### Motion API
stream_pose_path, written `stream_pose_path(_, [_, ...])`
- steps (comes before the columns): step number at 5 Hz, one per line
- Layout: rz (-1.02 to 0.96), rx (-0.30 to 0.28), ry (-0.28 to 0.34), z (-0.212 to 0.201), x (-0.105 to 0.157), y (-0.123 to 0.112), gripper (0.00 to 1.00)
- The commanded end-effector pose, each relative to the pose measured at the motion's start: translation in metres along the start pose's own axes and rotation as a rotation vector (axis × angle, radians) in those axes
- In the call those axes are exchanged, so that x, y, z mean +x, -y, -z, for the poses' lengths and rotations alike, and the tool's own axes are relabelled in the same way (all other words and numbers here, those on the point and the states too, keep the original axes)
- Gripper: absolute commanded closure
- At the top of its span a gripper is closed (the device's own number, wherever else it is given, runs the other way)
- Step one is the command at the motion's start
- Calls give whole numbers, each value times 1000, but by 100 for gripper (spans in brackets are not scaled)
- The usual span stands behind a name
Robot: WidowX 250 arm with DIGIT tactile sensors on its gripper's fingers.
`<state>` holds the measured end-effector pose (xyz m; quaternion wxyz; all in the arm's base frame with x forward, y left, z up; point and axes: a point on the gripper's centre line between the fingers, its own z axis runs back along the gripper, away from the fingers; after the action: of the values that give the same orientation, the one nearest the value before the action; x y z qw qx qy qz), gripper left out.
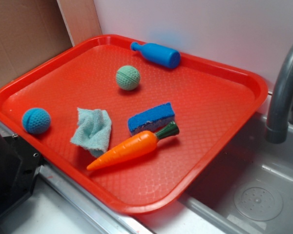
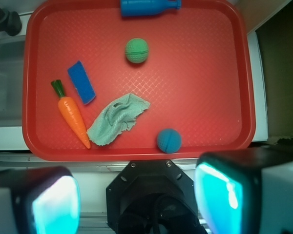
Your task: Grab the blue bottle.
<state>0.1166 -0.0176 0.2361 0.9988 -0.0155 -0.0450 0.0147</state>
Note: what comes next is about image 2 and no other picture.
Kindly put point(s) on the blue dimpled ball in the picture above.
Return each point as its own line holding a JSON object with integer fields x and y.
{"x": 169, "y": 141}

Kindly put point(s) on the green dimpled ball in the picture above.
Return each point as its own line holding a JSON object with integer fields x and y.
{"x": 137, "y": 50}

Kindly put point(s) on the orange toy carrot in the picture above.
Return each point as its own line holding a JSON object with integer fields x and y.
{"x": 71, "y": 113}

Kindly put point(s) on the red plastic tray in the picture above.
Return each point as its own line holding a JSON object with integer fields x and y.
{"x": 197, "y": 78}

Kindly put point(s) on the brown cardboard panel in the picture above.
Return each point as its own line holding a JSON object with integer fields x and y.
{"x": 269, "y": 25}

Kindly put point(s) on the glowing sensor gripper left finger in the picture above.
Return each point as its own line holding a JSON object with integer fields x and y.
{"x": 39, "y": 201}

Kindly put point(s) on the blue sponge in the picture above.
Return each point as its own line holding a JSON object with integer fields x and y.
{"x": 81, "y": 82}

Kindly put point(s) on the grey toy sink basin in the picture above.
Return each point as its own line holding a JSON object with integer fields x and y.
{"x": 11, "y": 81}

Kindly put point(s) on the grey toy faucet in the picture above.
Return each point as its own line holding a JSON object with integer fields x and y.
{"x": 10, "y": 22}

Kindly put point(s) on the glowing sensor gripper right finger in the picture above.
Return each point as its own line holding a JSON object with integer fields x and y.
{"x": 247, "y": 191}

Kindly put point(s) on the blue plastic bottle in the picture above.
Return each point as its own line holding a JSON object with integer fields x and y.
{"x": 134, "y": 8}

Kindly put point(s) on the light green cloth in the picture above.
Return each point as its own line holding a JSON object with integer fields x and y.
{"x": 118, "y": 116}

